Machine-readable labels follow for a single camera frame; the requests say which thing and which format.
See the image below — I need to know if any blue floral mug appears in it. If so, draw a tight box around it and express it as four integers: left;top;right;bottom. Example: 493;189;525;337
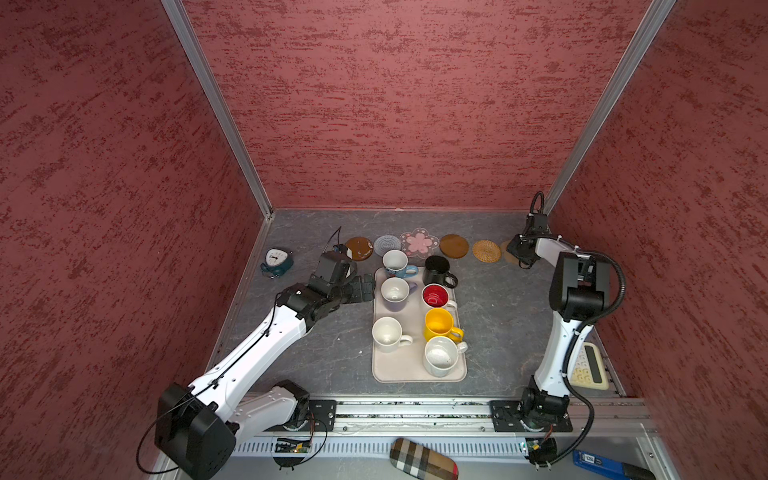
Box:
382;250;419;279

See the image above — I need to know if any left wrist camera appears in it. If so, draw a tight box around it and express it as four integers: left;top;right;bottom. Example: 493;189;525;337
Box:
310;250;357;286

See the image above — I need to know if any beige serving tray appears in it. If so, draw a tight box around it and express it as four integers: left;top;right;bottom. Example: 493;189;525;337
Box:
372;267;467;384

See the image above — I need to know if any cork coaster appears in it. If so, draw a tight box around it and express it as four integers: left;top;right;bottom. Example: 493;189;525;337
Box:
501;239;520;264

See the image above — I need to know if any white mug front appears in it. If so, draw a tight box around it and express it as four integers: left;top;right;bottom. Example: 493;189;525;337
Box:
423;336;468;378

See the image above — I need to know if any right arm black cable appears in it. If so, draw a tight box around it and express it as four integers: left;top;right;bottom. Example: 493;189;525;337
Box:
527;190;627;469

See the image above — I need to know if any pink flower coaster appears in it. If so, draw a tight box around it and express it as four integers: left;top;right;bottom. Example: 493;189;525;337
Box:
399;227;439;260

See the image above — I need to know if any grey round coaster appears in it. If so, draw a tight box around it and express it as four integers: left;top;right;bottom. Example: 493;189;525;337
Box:
373;234;401;257

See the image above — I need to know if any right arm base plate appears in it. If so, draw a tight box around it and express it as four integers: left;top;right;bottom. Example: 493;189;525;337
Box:
489;397;573;434

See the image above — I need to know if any black mug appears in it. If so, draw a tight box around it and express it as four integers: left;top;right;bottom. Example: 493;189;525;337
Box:
422;255;459;289

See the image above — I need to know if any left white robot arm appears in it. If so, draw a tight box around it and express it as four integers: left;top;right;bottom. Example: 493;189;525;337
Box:
148;274;376;479

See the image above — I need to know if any dark glossy brown coaster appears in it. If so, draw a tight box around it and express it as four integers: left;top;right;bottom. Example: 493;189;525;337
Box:
345;236;374;262

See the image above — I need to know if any brown wooden coaster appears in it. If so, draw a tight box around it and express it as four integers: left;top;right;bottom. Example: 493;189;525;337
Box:
439;234;470;259

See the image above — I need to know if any plaid glasses case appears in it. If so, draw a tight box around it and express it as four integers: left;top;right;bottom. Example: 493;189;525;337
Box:
389;438;459;480

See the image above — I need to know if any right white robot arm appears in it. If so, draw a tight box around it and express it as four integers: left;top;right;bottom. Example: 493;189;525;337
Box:
507;234;612;431

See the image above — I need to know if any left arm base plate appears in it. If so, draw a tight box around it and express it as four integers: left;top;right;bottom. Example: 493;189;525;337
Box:
282;399;338;432

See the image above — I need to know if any white mug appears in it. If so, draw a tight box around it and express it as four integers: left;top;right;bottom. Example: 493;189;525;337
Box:
372;317;413;353
423;336;468;378

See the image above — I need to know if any yellow mug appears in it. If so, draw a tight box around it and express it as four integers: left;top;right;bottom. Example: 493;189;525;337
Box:
423;308;464;343

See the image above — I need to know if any beige calculator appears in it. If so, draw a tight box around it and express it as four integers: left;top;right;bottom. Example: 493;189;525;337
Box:
569;341;610;391

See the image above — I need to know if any aluminium rail frame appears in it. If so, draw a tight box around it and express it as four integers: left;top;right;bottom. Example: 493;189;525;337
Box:
149;392;682;480

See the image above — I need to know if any white mug left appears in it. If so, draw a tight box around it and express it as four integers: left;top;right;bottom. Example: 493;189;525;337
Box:
372;317;413;353

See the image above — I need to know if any red interior mug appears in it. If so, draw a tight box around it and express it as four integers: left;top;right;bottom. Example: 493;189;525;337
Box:
421;284;457;310

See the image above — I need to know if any blue tool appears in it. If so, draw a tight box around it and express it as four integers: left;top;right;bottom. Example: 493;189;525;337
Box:
573;450;656;480

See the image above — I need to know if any lavender mug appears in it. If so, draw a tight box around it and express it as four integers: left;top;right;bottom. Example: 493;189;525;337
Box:
379;277;417;312

